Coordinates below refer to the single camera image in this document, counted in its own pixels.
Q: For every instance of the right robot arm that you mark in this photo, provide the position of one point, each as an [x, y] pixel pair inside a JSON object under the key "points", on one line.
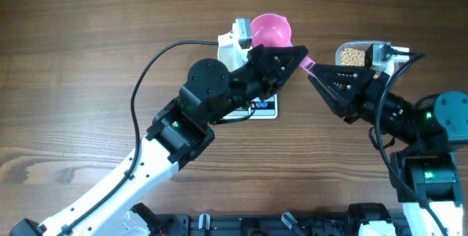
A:
{"points": [[424, 174]]}

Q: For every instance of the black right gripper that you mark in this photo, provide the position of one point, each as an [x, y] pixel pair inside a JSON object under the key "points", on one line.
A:
{"points": [[360, 93]]}

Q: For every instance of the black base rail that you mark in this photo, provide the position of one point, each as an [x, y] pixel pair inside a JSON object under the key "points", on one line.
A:
{"points": [[359, 219]]}

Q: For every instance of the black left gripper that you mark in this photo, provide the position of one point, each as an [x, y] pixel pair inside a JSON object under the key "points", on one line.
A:
{"points": [[273, 78]]}

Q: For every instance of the clear plastic container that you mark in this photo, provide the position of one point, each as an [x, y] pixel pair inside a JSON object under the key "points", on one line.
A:
{"points": [[360, 45]]}

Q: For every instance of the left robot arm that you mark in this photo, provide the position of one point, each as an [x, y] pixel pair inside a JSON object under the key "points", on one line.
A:
{"points": [[179, 133]]}

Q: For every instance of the white digital kitchen scale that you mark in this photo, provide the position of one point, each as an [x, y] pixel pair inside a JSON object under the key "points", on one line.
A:
{"points": [[263, 110]]}

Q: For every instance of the soybeans in container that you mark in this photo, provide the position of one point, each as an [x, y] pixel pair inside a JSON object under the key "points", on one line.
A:
{"points": [[352, 57]]}

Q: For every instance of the pink plastic scoop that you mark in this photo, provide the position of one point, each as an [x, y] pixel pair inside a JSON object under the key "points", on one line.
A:
{"points": [[272, 30]]}

